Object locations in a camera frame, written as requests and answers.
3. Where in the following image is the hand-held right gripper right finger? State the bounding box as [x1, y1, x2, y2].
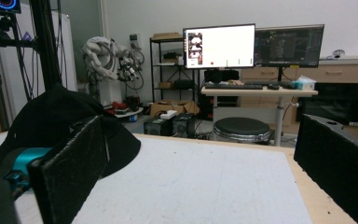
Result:
[293, 113, 358, 224]

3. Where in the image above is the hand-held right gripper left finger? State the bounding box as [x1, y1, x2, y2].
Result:
[27, 115, 110, 224]

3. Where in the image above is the black built-in oven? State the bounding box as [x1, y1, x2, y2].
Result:
[296, 82, 358, 127]

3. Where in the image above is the black cap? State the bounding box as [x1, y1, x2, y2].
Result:
[0, 83, 143, 182]

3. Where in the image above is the red cloth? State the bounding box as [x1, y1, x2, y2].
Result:
[104, 101, 129, 116]

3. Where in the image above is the tissue box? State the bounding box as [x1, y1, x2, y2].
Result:
[291, 75, 318, 91]

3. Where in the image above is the wooden cabinet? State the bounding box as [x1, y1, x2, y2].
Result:
[240, 58, 358, 135]

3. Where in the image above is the black equipment box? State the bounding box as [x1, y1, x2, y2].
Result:
[171, 112, 197, 138]
[143, 117, 172, 137]

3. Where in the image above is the round black stool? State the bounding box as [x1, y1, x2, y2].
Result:
[212, 117, 273, 145]

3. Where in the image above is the light wooden desk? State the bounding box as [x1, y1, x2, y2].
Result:
[200, 86, 319, 147]

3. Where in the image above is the black keyboard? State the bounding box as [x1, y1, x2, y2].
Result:
[203, 82, 264, 91]
[243, 80, 296, 90]

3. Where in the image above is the white panel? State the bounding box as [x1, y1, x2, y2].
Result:
[0, 3, 79, 125]

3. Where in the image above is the open cardboard box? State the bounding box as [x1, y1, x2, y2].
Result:
[149, 99, 200, 119]

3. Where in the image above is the dark screen monitor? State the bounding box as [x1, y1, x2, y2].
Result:
[255, 24, 325, 69]

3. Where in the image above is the black metal shelf rack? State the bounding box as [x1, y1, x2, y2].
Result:
[149, 36, 200, 104]

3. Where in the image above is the black metal stand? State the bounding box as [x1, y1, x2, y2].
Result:
[0, 0, 62, 91]

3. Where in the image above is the lit white monitor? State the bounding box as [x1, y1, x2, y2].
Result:
[183, 23, 256, 70]

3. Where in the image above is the device with blue ring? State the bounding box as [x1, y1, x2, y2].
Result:
[0, 0, 22, 14]

